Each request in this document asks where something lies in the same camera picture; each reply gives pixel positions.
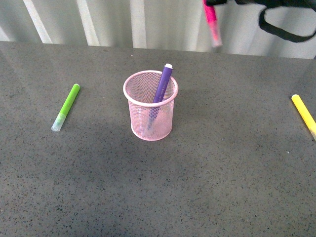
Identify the purple highlighter pen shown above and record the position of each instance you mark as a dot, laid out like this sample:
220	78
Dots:
162	86

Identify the pink highlighter pen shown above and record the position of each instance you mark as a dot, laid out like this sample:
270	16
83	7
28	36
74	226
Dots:
211	18

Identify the pink mesh pen cup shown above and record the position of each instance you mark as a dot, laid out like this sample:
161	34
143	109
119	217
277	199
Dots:
140	89

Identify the white pleated curtain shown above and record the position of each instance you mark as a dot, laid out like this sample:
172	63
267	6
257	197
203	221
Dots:
155	24

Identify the green highlighter pen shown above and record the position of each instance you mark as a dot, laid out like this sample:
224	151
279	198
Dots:
60	119

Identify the yellow highlighter pen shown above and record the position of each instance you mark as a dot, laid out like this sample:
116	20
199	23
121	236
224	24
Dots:
305	114

